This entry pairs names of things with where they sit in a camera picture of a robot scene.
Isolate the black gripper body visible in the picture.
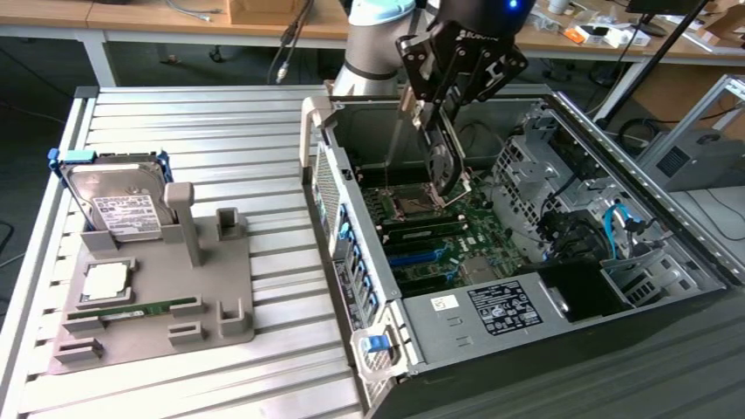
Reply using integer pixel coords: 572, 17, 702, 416
436, 0, 546, 49

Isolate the green RAM stick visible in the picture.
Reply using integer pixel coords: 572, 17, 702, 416
68, 296, 198, 322

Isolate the metal disk bay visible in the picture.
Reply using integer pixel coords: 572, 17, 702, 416
598, 251, 709, 309

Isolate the metal socket cover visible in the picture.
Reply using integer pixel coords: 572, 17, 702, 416
438, 172, 476, 206

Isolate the green motherboard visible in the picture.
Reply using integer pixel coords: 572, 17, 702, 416
360, 163, 525, 298

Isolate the black monitor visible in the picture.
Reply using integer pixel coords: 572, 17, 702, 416
625, 0, 703, 37

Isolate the grey power supply unit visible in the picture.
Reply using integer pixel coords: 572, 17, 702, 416
400, 272, 569, 366

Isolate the wooden desk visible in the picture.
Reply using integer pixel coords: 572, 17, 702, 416
0, 0, 350, 86
482, 0, 745, 88

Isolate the hard disk with blue bracket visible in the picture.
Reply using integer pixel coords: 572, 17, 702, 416
46, 148, 176, 244

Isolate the graphics card with metal bracket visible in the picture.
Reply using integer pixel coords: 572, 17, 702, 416
385, 85, 473, 198

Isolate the silver CPU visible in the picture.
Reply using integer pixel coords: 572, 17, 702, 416
80, 264, 130, 302

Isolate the orange and white box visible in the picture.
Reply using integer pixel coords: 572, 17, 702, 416
561, 24, 612, 47

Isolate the CPU socket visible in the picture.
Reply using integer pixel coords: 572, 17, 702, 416
377, 182, 449, 222

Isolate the dark RAM stick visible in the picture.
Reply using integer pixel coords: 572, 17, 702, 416
381, 220, 468, 244

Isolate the black tripod pole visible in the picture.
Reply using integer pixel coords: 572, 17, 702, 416
593, 0, 714, 127

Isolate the cardboard box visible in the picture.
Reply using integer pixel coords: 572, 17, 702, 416
703, 0, 745, 43
224, 0, 309, 25

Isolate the open grey PC case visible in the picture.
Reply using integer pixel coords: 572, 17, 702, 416
298, 83, 745, 419

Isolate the silver chipset heatsink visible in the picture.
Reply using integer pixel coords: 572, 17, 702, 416
462, 257, 501, 280

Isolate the aluminium profile frame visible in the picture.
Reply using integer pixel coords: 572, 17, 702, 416
637, 72, 745, 167

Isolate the grey printed parts rack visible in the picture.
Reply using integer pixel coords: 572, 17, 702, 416
49, 181, 257, 376

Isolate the grey computer tower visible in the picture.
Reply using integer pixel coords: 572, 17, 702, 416
637, 128, 745, 193

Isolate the light blue wire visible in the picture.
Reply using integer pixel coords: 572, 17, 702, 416
602, 198, 650, 261

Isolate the perforated metal drive cage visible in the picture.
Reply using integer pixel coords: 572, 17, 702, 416
492, 108, 589, 219

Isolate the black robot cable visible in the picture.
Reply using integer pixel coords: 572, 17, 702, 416
270, 0, 317, 85

